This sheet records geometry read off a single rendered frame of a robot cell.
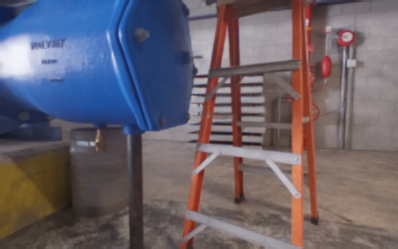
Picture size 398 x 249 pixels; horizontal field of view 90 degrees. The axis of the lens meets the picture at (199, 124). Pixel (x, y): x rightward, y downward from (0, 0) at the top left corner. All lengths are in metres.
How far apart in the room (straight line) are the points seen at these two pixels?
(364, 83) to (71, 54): 4.15
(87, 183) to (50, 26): 0.90
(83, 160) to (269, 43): 3.57
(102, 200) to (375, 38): 4.38
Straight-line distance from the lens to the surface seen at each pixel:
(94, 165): 1.36
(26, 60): 0.87
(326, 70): 3.90
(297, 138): 0.76
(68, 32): 0.75
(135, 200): 0.94
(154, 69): 0.64
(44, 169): 1.54
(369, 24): 4.55
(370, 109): 4.36
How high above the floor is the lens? 0.65
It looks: 4 degrees down
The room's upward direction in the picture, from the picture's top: straight up
